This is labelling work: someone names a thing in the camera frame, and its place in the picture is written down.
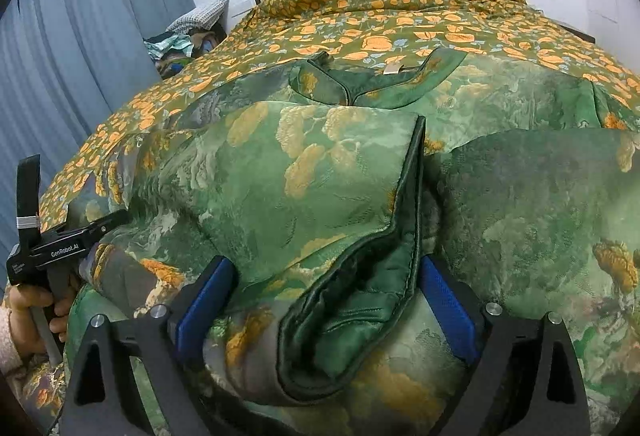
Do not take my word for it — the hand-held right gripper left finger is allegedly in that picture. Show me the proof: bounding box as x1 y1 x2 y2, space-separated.
60 255 240 436

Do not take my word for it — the grey-blue curtain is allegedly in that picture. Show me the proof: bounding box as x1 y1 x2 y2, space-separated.
0 0 197 277

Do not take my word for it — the grey checked pillow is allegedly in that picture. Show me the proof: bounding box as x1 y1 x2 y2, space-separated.
166 0 230 34

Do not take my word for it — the person's left hand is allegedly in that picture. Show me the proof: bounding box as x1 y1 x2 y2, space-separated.
7 273 82 359

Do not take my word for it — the orange floral green bedspread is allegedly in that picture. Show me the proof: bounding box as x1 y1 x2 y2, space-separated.
37 0 640 237

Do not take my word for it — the green floral padded jacket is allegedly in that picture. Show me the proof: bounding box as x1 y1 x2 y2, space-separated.
17 48 640 436

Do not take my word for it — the pink sleeved left forearm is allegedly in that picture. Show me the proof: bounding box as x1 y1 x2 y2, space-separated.
0 306 25 374

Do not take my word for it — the pile of clothes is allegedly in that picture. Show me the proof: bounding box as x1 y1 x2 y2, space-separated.
144 23 228 79

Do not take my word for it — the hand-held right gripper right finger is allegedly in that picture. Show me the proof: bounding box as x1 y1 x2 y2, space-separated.
419 255 593 436

